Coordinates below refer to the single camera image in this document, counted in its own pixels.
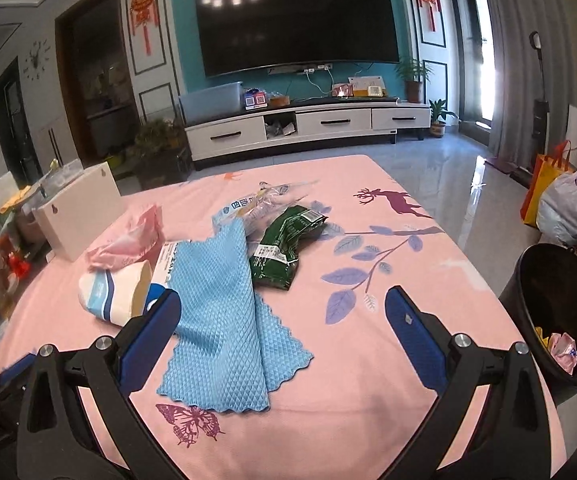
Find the blue textured cloth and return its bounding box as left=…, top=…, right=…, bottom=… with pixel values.
left=156, top=217, right=315, bottom=415

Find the clear printed bread wrapper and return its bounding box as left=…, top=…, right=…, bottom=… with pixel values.
left=212, top=179, right=319, bottom=236

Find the black trash bin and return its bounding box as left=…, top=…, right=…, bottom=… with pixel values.
left=499, top=243, right=577, bottom=406

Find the grey curtain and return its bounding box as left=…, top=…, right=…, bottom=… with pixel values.
left=476, top=0, right=577, bottom=171

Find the white television cabinet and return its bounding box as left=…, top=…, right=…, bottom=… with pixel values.
left=184, top=96, right=432, bottom=163

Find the desk calendar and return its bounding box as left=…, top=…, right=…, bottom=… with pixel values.
left=347, top=76, right=385, bottom=97

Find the upright vacuum cleaner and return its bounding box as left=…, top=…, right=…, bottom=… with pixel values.
left=529, top=31, right=552, bottom=161

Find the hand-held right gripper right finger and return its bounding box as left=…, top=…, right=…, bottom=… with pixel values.
left=385, top=285, right=564, bottom=480

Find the white box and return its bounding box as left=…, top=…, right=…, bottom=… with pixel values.
left=32, top=161, right=123, bottom=263

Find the black television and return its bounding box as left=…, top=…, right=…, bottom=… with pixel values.
left=192, top=0, right=400, bottom=78

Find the clear plastic container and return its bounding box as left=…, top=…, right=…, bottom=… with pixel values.
left=41, top=159, right=84, bottom=196

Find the pink crumpled wrapper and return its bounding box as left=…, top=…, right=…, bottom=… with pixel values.
left=86, top=204, right=163, bottom=271

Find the small potted plant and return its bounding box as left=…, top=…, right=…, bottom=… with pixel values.
left=427, top=99, right=459, bottom=138

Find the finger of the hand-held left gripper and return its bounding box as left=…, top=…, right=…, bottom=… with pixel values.
left=0, top=352, right=36, bottom=388

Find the white printed plastic sack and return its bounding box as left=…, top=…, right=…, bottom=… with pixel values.
left=536, top=160, right=577, bottom=246

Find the deer wall clock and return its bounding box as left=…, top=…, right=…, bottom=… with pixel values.
left=22, top=40, right=52, bottom=81

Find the green snack packet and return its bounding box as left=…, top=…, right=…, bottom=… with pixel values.
left=248, top=205, right=328, bottom=291

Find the orange yellow shopping bag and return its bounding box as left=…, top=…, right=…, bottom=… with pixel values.
left=521, top=141, right=574, bottom=226

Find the pink printed tablecloth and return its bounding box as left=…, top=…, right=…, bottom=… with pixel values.
left=0, top=154, right=567, bottom=480

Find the tall potted plant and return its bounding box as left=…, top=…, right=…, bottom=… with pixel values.
left=395, top=56, right=434, bottom=104

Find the dried plant on stand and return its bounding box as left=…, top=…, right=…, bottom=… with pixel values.
left=133, top=117, right=189, bottom=161

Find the white chair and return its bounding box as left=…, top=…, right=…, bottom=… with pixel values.
left=0, top=170, right=24, bottom=211

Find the clear storage bin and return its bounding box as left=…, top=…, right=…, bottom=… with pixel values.
left=178, top=81, right=244, bottom=123

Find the white blue paper cup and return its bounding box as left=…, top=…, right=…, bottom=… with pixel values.
left=78, top=260, right=154, bottom=328

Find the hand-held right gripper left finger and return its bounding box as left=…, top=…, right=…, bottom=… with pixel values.
left=16, top=289, right=184, bottom=480

